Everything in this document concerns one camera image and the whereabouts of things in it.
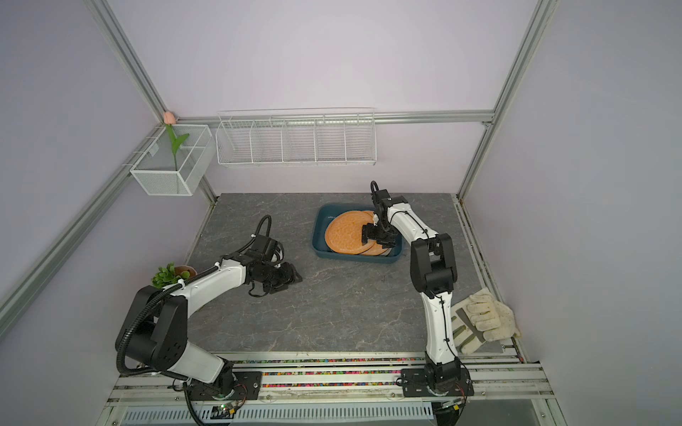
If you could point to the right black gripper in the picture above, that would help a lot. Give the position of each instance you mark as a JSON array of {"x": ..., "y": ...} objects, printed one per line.
[{"x": 368, "y": 233}]

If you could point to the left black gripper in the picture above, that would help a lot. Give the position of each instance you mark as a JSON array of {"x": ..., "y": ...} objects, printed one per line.
[{"x": 289, "y": 277}]

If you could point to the orange cork coaster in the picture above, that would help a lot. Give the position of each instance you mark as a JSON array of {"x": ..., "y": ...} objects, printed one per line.
[
  {"x": 344, "y": 234},
  {"x": 375, "y": 249}
]

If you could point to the teal plastic storage box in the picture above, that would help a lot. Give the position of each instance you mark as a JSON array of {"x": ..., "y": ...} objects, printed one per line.
[{"x": 325, "y": 215}]

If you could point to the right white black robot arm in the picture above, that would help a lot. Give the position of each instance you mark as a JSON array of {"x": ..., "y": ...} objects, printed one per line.
[{"x": 433, "y": 274}]

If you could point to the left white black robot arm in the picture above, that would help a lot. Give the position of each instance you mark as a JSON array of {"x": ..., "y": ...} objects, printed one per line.
[{"x": 154, "y": 336}]

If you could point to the small potted green plant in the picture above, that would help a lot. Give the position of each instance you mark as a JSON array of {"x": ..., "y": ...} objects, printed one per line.
[{"x": 171, "y": 274}]

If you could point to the white green work glove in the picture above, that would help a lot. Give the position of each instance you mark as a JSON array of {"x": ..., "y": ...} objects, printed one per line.
[{"x": 479, "y": 319}]

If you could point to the artificial pink tulip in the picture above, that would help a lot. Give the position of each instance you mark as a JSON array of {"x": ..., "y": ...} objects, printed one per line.
[{"x": 176, "y": 141}]

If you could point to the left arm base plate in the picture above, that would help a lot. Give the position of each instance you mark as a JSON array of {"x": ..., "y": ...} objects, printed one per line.
[{"x": 235, "y": 385}]

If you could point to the white wire wall rack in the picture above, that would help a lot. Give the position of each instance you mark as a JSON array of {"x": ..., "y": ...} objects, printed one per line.
[{"x": 297, "y": 136}]

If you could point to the white mesh wall basket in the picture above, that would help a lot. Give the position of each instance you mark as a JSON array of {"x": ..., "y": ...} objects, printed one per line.
[{"x": 155, "y": 172}]

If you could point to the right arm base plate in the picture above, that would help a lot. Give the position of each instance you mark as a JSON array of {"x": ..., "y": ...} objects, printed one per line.
[{"x": 415, "y": 384}]

